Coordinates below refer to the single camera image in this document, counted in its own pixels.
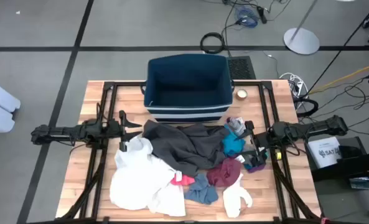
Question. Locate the purple black sock pair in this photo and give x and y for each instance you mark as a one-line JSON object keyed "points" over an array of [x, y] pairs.
{"points": [[255, 169]]}

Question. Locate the small round gold tin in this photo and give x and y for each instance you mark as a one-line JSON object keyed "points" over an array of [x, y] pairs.
{"points": [[241, 94]]}

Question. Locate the cream white small garment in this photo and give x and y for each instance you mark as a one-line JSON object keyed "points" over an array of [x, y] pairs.
{"points": [[234, 199]]}

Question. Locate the dark grey garment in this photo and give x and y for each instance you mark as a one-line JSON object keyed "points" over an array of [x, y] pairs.
{"points": [[184, 146]]}

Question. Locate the black floor vent grate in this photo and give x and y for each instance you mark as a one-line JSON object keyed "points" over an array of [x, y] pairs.
{"points": [[241, 68]]}

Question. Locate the grey round-base floor stand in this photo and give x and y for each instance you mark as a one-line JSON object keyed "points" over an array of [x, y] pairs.
{"points": [[300, 42]]}

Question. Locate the red clamp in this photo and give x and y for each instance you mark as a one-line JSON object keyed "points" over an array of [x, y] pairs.
{"points": [[325, 221]]}

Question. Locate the black power strip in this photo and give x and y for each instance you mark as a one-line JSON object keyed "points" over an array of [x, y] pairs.
{"points": [[262, 15]]}

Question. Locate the black side cart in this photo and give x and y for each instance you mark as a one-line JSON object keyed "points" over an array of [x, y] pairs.
{"points": [[352, 166]]}

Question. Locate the thin black pole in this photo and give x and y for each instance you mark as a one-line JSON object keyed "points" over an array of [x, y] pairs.
{"points": [[343, 50]]}

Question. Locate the white knit garment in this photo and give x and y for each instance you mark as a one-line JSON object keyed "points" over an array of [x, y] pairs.
{"points": [[134, 149]]}

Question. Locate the maroon garment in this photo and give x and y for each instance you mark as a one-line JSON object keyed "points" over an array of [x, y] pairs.
{"points": [[223, 174]]}

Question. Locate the slate blue ribbed garment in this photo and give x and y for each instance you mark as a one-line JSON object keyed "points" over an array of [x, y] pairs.
{"points": [[201, 191]]}

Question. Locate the grey sock pair with tag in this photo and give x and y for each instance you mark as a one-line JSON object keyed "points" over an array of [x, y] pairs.
{"points": [[236, 126]]}

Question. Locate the black flat device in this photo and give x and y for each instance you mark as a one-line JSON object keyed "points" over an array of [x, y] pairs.
{"points": [[350, 152]]}

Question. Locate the coral pink garment with tag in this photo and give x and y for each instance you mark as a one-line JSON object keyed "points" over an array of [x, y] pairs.
{"points": [[185, 180]]}

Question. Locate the navy white striped fabric basket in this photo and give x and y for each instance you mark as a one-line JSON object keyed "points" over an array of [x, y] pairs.
{"points": [[187, 112]]}

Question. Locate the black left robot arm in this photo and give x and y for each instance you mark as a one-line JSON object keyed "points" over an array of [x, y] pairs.
{"points": [[63, 132]]}

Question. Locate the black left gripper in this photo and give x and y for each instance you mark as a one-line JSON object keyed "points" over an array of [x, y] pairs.
{"points": [[123, 130]]}

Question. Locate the bright teal blue garment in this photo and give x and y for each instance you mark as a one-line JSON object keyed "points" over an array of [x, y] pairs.
{"points": [[232, 146]]}

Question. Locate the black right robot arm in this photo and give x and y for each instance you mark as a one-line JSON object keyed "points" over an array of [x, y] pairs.
{"points": [[311, 129]]}

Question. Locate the black metal table frame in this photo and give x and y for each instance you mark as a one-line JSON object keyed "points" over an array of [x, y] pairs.
{"points": [[122, 83]]}

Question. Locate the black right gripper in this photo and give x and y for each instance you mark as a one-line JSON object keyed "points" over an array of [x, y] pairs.
{"points": [[262, 143]]}

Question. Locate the white gauze cloth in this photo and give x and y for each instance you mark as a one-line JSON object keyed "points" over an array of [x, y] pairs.
{"points": [[140, 193]]}

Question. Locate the glossy printed packet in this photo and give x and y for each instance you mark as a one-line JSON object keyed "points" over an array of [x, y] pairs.
{"points": [[361, 183]]}

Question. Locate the white printed box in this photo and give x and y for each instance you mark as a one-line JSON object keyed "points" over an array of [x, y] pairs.
{"points": [[322, 152]]}

